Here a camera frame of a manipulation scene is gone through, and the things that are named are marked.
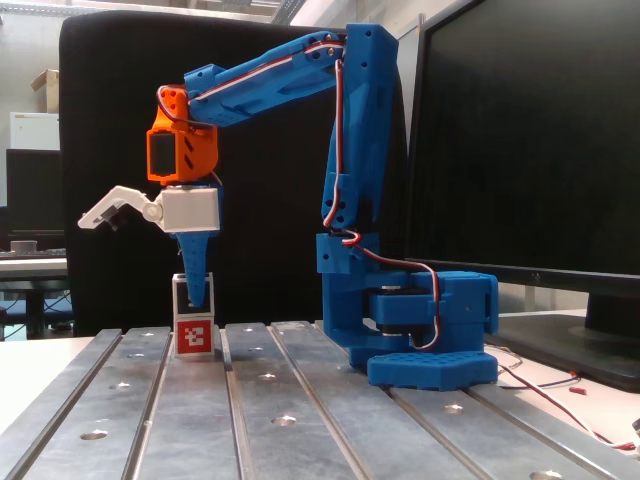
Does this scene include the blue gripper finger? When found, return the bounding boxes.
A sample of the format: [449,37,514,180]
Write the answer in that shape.
[174,232,214,308]

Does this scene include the black Dell monitor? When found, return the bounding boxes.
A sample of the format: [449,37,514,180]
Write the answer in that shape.
[405,0,640,394]

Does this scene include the red white servo cable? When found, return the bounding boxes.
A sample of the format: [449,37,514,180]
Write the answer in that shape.
[157,42,442,351]

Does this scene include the white cabinet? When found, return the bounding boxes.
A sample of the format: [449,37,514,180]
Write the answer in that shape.
[8,111,61,150]

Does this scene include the aluminium slotted base plate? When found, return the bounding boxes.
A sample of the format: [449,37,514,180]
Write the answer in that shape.
[0,319,640,480]

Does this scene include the brown cardboard box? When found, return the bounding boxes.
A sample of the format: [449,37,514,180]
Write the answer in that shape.
[29,68,61,114]

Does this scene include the black cube with marker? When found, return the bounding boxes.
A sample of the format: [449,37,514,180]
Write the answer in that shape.
[171,272,216,320]

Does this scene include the white background desk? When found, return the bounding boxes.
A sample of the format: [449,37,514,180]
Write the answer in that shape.
[0,257,76,341]

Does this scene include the dark fabric office chair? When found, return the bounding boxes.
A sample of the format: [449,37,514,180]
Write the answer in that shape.
[58,10,409,337]

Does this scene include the dark background monitor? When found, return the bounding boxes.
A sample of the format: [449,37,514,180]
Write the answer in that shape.
[5,148,66,236]

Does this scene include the white mount with camera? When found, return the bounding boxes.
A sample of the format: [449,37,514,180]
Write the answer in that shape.
[77,183,223,236]

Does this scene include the dark keyboard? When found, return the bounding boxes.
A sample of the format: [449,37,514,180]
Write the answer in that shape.
[0,249,69,260]

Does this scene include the red white table wire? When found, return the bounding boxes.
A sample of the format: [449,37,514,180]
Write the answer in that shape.
[497,363,640,451]

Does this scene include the red cube with marker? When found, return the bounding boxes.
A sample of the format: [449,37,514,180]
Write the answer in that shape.
[172,315,217,359]

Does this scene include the dark wire with red connector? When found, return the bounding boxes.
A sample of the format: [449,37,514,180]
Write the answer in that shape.
[514,369,589,396]

